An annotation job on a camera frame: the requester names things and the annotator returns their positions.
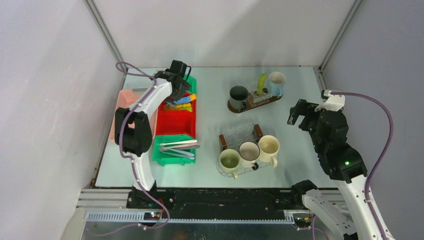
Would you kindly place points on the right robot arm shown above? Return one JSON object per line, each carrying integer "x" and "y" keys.
{"x": 344, "y": 165}

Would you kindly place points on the light blue mug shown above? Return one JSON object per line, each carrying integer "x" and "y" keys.
{"x": 276, "y": 84}

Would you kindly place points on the white toothbrush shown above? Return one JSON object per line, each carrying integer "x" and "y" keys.
{"x": 189, "y": 141}

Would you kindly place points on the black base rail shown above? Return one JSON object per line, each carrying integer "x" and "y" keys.
{"x": 185, "y": 205}

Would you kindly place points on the clear textured oval tray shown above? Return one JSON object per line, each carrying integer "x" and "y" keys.
{"x": 240, "y": 170}

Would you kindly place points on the clear holder with brown ends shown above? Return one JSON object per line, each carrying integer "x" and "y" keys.
{"x": 232, "y": 138}

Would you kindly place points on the green bin at back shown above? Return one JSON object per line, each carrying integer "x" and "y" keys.
{"x": 193, "y": 85}

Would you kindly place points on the black mug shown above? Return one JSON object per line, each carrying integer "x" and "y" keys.
{"x": 237, "y": 97}

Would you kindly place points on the clear acrylic holder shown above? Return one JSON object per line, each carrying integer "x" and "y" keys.
{"x": 258, "y": 100}

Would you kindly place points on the brown wooden oval tray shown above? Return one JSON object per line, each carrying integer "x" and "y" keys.
{"x": 249, "y": 105}

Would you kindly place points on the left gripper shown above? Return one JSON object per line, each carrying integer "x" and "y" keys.
{"x": 185, "y": 86}

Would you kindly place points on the green mug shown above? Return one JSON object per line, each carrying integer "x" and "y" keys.
{"x": 229, "y": 160}

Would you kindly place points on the green bin with toothbrushes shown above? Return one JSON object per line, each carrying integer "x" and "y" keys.
{"x": 164, "y": 159}

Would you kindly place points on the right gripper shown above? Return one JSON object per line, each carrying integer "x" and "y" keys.
{"x": 303, "y": 108}

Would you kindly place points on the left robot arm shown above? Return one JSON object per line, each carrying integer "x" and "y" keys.
{"x": 133, "y": 130}

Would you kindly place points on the red plastic bin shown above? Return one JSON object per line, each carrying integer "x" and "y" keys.
{"x": 176, "y": 122}

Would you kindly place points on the cream mug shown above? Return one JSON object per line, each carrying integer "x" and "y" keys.
{"x": 269, "y": 150}

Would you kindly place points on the white ribbed mug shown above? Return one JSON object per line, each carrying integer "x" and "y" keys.
{"x": 249, "y": 153}

